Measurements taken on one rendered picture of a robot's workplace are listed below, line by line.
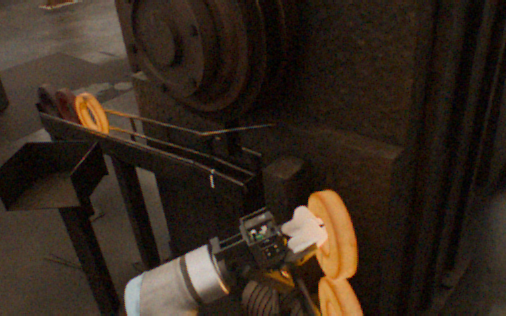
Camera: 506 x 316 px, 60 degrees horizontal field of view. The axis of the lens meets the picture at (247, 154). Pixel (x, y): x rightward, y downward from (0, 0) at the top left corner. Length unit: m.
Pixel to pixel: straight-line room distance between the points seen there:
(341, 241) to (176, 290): 0.28
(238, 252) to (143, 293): 0.17
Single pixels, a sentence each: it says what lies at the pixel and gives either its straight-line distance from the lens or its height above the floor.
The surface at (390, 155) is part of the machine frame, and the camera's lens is 0.98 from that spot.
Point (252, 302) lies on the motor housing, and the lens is 1.15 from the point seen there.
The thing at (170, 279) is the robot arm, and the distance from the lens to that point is 0.76.
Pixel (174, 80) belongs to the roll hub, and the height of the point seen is 1.02.
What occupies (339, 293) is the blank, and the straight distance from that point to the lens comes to 0.79.
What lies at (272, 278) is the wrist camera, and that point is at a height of 0.80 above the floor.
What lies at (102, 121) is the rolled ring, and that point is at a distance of 1.74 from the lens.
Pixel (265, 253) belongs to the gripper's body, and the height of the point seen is 0.86.
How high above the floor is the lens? 1.39
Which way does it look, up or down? 32 degrees down
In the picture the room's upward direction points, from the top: 6 degrees counter-clockwise
